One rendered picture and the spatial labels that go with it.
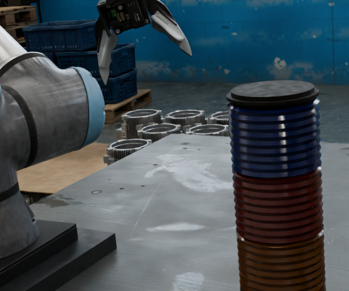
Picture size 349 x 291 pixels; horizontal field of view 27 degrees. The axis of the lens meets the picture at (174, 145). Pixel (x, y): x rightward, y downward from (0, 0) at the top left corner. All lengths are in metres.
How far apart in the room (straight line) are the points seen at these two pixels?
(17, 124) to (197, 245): 0.38
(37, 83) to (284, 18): 5.66
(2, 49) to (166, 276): 0.52
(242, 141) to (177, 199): 1.08
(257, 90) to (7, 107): 0.79
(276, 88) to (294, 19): 6.34
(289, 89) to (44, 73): 0.88
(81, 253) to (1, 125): 0.25
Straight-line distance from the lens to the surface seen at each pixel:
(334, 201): 1.49
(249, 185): 0.47
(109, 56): 1.21
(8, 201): 1.22
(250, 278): 0.50
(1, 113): 1.20
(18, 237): 1.22
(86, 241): 1.29
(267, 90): 0.47
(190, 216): 1.44
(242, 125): 0.46
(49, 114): 1.25
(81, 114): 1.29
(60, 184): 3.25
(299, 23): 6.80
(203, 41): 7.24
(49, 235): 1.27
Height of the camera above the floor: 1.31
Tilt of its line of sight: 15 degrees down
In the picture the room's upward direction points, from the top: 5 degrees counter-clockwise
